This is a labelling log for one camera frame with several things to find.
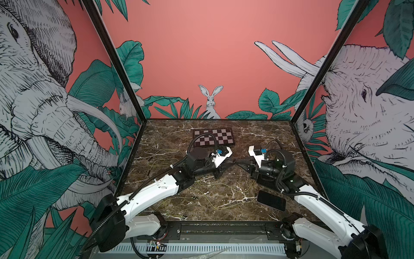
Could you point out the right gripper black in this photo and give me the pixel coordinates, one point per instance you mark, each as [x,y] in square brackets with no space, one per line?
[257,174]

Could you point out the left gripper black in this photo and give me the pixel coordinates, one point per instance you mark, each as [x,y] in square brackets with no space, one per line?
[219,171]

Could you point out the black smartphone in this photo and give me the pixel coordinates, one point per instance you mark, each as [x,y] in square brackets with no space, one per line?
[243,164]

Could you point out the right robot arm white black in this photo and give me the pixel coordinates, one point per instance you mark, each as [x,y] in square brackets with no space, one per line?
[343,237]

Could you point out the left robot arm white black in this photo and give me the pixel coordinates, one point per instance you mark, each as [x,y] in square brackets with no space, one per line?
[117,218]

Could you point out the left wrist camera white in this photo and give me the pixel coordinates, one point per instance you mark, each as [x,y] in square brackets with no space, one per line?
[220,155]

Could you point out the black front rail frame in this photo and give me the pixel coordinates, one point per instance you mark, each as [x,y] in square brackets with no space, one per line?
[175,230]

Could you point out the white slotted cable duct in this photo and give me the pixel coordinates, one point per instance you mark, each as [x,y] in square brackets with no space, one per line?
[277,249]

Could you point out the left black corner post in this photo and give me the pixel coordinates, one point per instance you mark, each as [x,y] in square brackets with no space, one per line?
[96,19]

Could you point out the black corner post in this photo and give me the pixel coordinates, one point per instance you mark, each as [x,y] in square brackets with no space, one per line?
[96,19]
[351,21]

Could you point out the right black corner post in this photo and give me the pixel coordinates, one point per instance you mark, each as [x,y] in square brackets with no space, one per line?
[351,21]

